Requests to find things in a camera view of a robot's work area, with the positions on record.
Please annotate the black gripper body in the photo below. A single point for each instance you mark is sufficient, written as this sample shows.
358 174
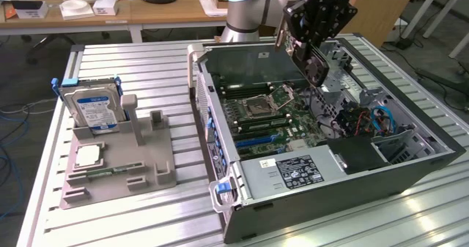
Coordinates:
323 13

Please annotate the graphics card with fan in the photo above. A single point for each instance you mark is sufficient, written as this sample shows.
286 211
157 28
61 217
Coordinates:
314 68

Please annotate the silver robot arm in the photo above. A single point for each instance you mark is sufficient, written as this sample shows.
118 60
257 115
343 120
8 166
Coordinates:
244 11

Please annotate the wooden cabinet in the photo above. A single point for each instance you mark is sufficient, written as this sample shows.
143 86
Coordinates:
380 11

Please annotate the stack of white papers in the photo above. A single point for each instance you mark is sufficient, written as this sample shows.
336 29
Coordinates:
212 8

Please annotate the metal socket cover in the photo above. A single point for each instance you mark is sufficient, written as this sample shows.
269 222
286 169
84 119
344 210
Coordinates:
281 87

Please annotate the silver disk bay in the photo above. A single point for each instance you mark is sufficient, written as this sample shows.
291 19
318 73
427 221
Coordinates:
336 98

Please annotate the CPU socket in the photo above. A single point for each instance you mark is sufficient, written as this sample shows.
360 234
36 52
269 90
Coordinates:
257 107

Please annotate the wooden desk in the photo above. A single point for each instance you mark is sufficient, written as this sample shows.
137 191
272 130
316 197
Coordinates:
164 13

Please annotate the black floor stand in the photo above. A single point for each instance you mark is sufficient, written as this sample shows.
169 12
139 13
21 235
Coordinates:
446 79

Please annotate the green motherboard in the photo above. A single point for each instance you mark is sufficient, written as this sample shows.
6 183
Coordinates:
296 126

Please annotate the blue expansion slot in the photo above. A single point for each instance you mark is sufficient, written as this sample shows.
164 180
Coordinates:
256 141

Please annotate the black plastic shroud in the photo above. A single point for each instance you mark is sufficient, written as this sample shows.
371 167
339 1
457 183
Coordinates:
358 153

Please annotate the small white box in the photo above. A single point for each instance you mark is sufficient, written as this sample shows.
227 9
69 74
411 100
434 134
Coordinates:
105 8

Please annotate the grey power supply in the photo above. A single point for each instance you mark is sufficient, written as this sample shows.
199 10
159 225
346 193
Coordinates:
256 181

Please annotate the white round holder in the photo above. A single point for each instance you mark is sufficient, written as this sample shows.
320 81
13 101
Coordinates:
74 9

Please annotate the hard disk with blue rails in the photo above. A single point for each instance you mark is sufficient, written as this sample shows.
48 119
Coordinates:
93 107

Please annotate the blue case latch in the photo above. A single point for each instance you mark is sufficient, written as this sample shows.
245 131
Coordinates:
221 188

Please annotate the black open PC case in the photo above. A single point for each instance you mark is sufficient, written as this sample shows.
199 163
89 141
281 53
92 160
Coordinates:
328 203

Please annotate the grey parts rack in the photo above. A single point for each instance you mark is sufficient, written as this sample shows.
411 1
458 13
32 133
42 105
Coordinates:
116 148

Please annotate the black chair base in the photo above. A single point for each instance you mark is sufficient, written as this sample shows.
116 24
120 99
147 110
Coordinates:
46 41

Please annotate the white box with black lid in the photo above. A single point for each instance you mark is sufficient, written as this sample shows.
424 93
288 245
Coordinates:
30 12

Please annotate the silver CPU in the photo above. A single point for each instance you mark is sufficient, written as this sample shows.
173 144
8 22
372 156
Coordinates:
88 155

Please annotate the green RAM stick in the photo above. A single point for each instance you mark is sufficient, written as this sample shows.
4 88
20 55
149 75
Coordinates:
109 171

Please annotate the white table frame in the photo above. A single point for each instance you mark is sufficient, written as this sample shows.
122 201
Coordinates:
457 48

